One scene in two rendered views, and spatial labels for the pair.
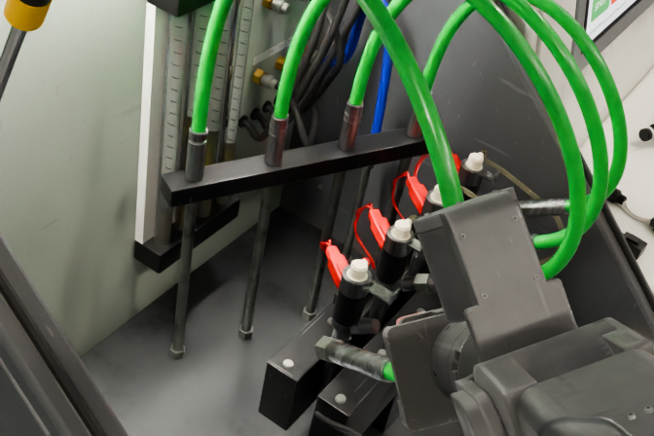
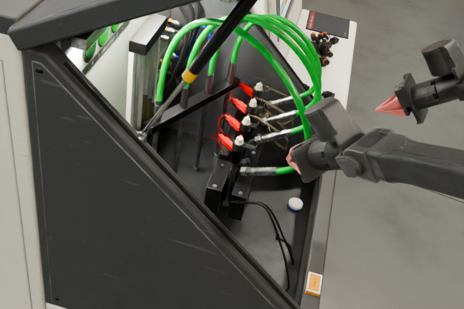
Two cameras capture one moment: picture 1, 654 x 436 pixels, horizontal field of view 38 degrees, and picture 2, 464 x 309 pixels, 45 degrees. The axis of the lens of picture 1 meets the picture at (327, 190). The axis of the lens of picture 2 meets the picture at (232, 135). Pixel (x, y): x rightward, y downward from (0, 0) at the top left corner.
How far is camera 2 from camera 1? 0.50 m
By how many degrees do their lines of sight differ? 17
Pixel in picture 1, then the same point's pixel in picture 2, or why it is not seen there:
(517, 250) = (343, 114)
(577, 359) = (374, 140)
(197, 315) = not seen: hidden behind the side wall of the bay
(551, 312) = (356, 130)
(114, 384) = not seen: hidden behind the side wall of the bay
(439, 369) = (313, 160)
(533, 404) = (372, 152)
